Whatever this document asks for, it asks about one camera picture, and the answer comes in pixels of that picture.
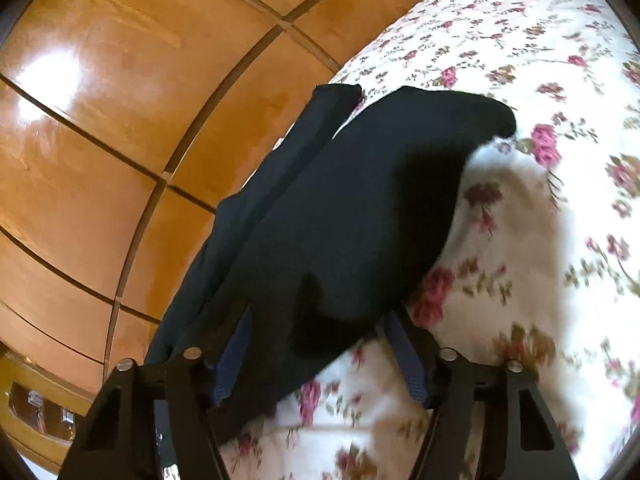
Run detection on black pants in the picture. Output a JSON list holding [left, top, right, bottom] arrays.
[[145, 84, 516, 443]]

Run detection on wooden shelf unit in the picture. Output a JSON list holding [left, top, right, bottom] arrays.
[[1, 346, 93, 474]]

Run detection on white floral bedspread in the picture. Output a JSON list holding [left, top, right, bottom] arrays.
[[214, 0, 640, 480]]

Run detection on wooden wardrobe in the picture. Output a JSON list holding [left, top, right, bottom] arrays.
[[1, 0, 421, 392]]

